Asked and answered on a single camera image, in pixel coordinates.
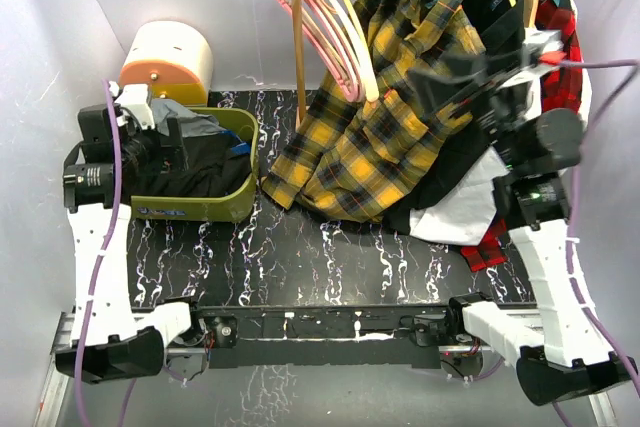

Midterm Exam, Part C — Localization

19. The grey garment in bin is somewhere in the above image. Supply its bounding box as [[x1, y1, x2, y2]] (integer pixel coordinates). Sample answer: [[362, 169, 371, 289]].
[[151, 98, 224, 138]]

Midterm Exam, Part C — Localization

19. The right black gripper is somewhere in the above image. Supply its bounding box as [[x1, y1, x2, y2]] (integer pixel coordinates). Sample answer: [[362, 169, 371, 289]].
[[404, 50, 524, 170]]

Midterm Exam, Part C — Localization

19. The yellow plaid shirt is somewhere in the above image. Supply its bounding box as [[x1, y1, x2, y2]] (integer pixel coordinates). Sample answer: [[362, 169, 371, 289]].
[[262, 0, 484, 222]]

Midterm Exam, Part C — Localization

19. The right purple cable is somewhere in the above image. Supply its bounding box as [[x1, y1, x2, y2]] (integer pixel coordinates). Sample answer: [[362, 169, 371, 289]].
[[464, 59, 640, 427]]

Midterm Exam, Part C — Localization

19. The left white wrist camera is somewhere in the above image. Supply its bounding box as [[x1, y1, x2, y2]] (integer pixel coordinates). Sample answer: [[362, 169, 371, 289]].
[[108, 81, 155, 130]]

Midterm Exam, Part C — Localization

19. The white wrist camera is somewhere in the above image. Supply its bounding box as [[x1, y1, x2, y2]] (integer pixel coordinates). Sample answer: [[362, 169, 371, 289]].
[[108, 81, 155, 130], [521, 27, 564, 75]]

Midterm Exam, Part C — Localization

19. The black hanging shirt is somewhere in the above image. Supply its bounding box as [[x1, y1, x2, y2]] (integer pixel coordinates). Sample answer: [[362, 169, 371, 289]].
[[384, 0, 524, 235]]

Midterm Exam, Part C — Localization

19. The purple cable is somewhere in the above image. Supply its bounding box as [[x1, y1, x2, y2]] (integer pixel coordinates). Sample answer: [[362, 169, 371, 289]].
[[464, 59, 640, 427], [73, 77, 189, 427]]

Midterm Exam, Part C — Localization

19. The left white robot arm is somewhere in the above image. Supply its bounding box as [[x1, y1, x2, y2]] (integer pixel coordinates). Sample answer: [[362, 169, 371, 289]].
[[55, 104, 207, 384]]

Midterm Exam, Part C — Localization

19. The blue garment in bin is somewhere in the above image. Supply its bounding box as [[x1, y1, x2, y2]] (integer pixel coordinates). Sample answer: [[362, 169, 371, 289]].
[[223, 130, 251, 157]]

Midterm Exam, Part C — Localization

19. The cream plastic hanger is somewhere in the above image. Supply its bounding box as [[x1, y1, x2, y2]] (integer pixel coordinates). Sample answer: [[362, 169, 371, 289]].
[[303, 0, 379, 102]]

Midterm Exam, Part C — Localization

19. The olive green laundry bin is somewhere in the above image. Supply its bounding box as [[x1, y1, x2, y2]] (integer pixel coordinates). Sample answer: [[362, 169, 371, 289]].
[[130, 107, 259, 223]]

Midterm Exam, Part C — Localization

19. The cream round drawer box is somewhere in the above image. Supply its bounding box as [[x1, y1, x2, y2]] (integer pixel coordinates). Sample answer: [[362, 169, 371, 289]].
[[118, 20, 214, 107]]

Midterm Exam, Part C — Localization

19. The white quilted jacket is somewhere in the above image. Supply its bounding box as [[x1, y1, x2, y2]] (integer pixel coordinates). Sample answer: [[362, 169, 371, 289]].
[[407, 0, 594, 246]]

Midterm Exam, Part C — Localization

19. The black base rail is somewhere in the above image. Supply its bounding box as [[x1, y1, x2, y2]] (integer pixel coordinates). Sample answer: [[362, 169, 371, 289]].
[[168, 304, 485, 369]]

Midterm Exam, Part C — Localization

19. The pink plastic hanger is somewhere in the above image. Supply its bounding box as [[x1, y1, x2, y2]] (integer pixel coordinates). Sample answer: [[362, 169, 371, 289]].
[[276, 0, 379, 102]]

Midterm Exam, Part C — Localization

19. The aluminium table frame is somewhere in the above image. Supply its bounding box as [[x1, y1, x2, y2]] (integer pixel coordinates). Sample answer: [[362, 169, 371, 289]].
[[32, 311, 621, 427]]

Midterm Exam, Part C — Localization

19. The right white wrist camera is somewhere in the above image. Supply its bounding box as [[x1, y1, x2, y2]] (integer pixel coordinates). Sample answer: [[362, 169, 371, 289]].
[[521, 27, 564, 75]]

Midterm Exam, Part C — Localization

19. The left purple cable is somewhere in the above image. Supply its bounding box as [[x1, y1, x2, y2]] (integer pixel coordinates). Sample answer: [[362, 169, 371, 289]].
[[73, 77, 189, 427]]

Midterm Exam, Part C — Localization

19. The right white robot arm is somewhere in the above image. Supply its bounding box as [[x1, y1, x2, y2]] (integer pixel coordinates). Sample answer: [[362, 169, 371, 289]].
[[408, 48, 639, 406]]

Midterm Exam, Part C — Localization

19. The red plaid hanging shirt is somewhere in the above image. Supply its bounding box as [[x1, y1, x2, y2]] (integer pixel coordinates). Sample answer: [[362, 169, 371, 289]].
[[461, 0, 590, 272]]

